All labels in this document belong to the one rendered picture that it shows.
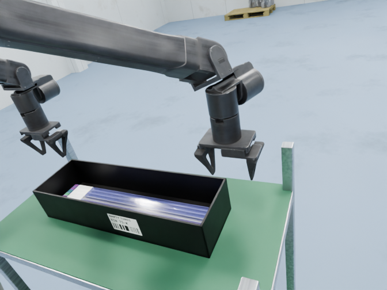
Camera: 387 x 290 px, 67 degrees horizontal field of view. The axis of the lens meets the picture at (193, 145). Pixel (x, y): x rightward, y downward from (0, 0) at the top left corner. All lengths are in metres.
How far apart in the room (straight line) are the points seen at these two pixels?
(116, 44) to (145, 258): 0.54
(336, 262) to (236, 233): 1.21
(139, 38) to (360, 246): 1.81
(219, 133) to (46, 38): 0.32
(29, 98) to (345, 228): 1.85
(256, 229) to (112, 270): 0.38
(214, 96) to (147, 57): 0.14
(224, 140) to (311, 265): 1.43
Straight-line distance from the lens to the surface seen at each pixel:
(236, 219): 0.82
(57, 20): 0.43
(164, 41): 0.48
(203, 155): 0.60
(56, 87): 0.95
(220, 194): 0.75
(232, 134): 0.56
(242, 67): 0.59
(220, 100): 0.52
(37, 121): 0.91
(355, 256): 1.99
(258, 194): 0.89
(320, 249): 1.98
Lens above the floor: 1.55
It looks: 31 degrees down
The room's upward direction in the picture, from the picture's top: 13 degrees counter-clockwise
